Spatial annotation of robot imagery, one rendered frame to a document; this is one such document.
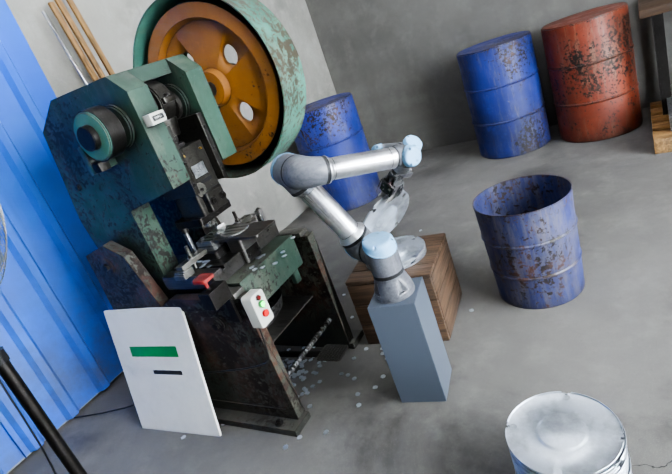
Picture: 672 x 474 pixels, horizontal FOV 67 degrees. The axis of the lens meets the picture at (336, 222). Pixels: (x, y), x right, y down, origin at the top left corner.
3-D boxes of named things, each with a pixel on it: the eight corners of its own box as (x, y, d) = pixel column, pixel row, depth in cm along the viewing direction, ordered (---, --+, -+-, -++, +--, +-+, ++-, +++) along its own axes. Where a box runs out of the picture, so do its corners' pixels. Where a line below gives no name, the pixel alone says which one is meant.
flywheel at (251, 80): (192, 140, 272) (308, 160, 243) (165, 154, 257) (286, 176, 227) (164, -6, 236) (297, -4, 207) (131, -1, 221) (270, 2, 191)
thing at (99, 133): (232, 104, 222) (216, 64, 216) (113, 159, 171) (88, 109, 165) (204, 112, 232) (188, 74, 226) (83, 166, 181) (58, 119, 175)
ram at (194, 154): (235, 199, 212) (206, 133, 202) (212, 215, 201) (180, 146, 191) (207, 204, 222) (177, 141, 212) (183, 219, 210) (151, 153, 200)
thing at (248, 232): (287, 246, 211) (275, 218, 206) (268, 264, 200) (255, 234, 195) (243, 250, 224) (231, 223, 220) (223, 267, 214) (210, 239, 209)
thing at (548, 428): (623, 397, 138) (623, 395, 138) (624, 489, 115) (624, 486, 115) (514, 389, 153) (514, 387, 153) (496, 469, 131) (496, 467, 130)
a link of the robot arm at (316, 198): (373, 272, 189) (274, 173, 165) (354, 262, 203) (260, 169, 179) (393, 248, 191) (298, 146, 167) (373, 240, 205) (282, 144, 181)
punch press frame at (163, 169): (332, 321, 241) (218, 38, 196) (284, 385, 208) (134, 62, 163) (215, 320, 284) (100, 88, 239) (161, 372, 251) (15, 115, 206)
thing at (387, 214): (379, 247, 243) (377, 246, 243) (417, 200, 239) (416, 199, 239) (351, 235, 218) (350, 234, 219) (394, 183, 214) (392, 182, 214)
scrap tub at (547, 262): (592, 260, 243) (576, 168, 227) (586, 312, 211) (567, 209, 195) (504, 264, 266) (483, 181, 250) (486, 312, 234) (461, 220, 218)
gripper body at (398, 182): (376, 187, 210) (385, 167, 201) (388, 179, 215) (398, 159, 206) (389, 199, 208) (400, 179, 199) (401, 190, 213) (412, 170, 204)
